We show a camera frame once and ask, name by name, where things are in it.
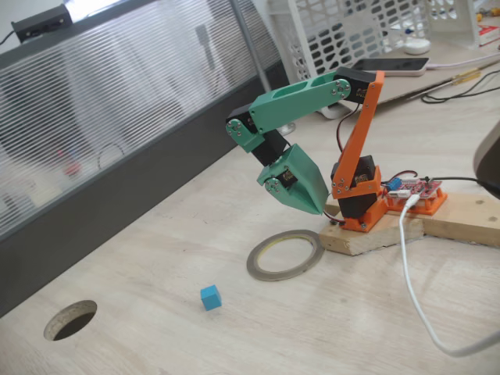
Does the black power cable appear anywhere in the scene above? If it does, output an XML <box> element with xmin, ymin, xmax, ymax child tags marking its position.
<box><xmin>427</xmin><ymin>175</ymin><xmax>480</xmax><ymax>185</ymax></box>

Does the grey ring of tape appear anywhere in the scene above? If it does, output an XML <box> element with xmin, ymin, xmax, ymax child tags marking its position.
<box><xmin>246</xmin><ymin>229</ymin><xmax>325</xmax><ymax>282</ymax></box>

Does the thin black cable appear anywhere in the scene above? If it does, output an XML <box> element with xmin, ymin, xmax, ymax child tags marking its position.
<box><xmin>420</xmin><ymin>70</ymin><xmax>500</xmax><ymax>105</ymax></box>

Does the orange controller board mount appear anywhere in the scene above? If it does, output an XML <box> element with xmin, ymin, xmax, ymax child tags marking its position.
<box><xmin>384</xmin><ymin>187</ymin><xmax>448</xmax><ymax>216</ymax></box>

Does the yellow handled screwdriver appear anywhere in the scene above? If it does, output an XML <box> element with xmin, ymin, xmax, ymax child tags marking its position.
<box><xmin>405</xmin><ymin>67</ymin><xmax>482</xmax><ymax>101</ymax></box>

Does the red controller board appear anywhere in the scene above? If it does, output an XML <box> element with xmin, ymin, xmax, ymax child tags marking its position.
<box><xmin>386</xmin><ymin>175</ymin><xmax>445</xmax><ymax>200</ymax></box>

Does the red and white book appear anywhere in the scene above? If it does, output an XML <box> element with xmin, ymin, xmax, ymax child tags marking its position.
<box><xmin>478</xmin><ymin>23</ymin><xmax>500</xmax><ymax>48</ymax></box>

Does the brown cardboard sheet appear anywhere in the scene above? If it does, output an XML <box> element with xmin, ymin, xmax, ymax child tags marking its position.
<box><xmin>374</xmin><ymin>38</ymin><xmax>500</xmax><ymax>106</ymax></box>

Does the dark grey rounded object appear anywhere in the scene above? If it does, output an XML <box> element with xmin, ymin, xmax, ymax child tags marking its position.
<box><xmin>473</xmin><ymin>120</ymin><xmax>500</xmax><ymax>200</ymax></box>

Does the black box device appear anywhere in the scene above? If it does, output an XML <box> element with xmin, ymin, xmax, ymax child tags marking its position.
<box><xmin>10</xmin><ymin>3</ymin><xmax>73</xmax><ymax>43</ymax></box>

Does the blue cube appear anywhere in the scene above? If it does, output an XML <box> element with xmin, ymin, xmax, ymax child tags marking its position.
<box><xmin>200</xmin><ymin>284</ymin><xmax>223</xmax><ymax>313</ymax></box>

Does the smartphone with pink case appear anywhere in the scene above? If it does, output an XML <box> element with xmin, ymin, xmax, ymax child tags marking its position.
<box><xmin>351</xmin><ymin>57</ymin><xmax>430</xmax><ymax>78</ymax></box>

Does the silver metal post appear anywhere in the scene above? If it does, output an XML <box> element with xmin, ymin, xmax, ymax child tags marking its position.
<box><xmin>230</xmin><ymin>0</ymin><xmax>297</xmax><ymax>137</ymax></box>

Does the white earbuds case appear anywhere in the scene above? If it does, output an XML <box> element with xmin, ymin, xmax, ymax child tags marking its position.
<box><xmin>403</xmin><ymin>37</ymin><xmax>432</xmax><ymax>55</ymax></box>

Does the pale pink charging cable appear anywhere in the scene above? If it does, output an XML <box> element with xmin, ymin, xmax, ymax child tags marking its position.
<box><xmin>425</xmin><ymin>52</ymin><xmax>500</xmax><ymax>71</ymax></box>

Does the frosted glass desk partition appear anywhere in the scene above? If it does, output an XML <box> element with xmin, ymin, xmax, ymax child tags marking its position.
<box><xmin>0</xmin><ymin>0</ymin><xmax>298</xmax><ymax>317</ymax></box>

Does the white USB cable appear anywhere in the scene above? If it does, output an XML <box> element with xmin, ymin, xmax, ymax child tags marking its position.
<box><xmin>398</xmin><ymin>195</ymin><xmax>500</xmax><ymax>359</ymax></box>

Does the white perforated plastic basket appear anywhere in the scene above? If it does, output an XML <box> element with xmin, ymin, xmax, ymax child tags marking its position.
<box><xmin>267</xmin><ymin>0</ymin><xmax>481</xmax><ymax>120</ymax></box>

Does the light wooden arm base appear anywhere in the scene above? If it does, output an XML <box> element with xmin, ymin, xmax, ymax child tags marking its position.
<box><xmin>319</xmin><ymin>190</ymin><xmax>500</xmax><ymax>257</ymax></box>

